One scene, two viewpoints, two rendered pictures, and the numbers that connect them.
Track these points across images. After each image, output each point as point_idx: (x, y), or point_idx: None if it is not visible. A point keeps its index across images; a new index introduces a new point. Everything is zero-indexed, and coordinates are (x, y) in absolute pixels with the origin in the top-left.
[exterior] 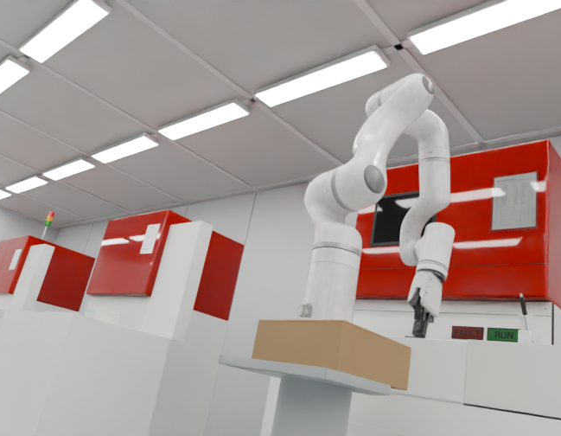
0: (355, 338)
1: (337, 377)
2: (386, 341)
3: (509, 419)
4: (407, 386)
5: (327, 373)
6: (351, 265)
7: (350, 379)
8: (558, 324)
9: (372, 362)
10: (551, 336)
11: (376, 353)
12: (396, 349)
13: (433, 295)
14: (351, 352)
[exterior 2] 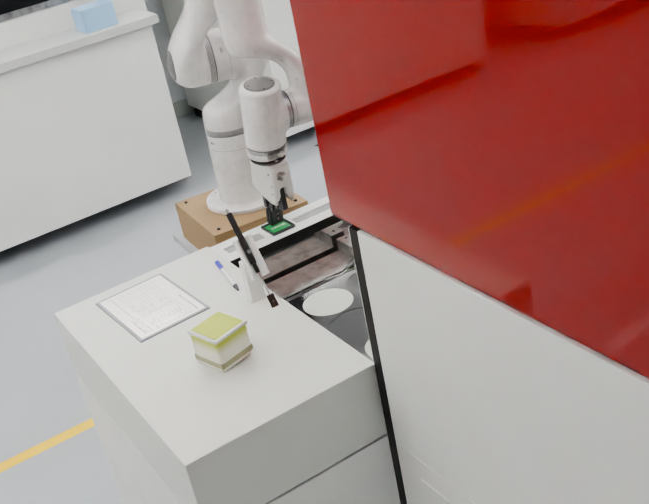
0: (183, 218)
1: (178, 242)
2: (198, 225)
3: None
4: None
5: (173, 237)
6: (209, 146)
7: (183, 246)
8: (383, 277)
9: (196, 238)
10: (360, 290)
11: (196, 232)
12: (205, 233)
13: (258, 180)
14: (185, 227)
